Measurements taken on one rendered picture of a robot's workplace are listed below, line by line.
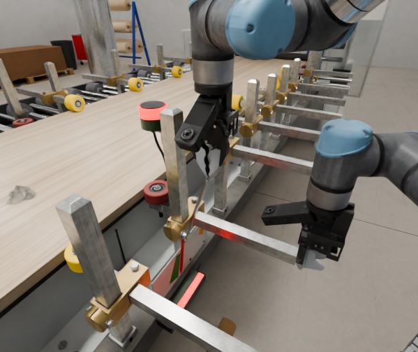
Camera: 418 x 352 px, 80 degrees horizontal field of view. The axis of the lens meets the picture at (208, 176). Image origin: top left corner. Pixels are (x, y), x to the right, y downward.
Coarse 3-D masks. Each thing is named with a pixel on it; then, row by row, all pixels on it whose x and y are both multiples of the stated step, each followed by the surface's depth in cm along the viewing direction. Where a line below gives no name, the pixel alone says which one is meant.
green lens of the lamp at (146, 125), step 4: (140, 120) 53; (144, 120) 52; (160, 120) 52; (144, 124) 52; (148, 124) 52; (152, 124) 52; (156, 124) 52; (160, 124) 52; (144, 128) 53; (148, 128) 53; (152, 128) 52; (156, 128) 53; (160, 128) 53
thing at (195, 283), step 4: (196, 276) 71; (200, 276) 71; (196, 280) 70; (200, 280) 70; (192, 284) 69; (196, 284) 69; (188, 288) 68; (192, 288) 68; (188, 292) 67; (192, 292) 67; (184, 296) 66; (188, 296) 66; (180, 300) 65; (184, 300) 65; (180, 304) 64; (184, 304) 64
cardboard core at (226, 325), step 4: (224, 320) 122; (228, 320) 121; (220, 324) 121; (224, 324) 120; (228, 324) 120; (232, 324) 120; (220, 328) 119; (224, 328) 118; (228, 328) 118; (232, 328) 119; (228, 332) 117; (232, 332) 119; (232, 336) 119
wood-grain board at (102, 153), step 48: (144, 96) 152; (192, 96) 152; (0, 144) 97; (48, 144) 97; (96, 144) 97; (144, 144) 97; (0, 192) 71; (48, 192) 71; (96, 192) 71; (0, 240) 56; (48, 240) 56; (0, 288) 46
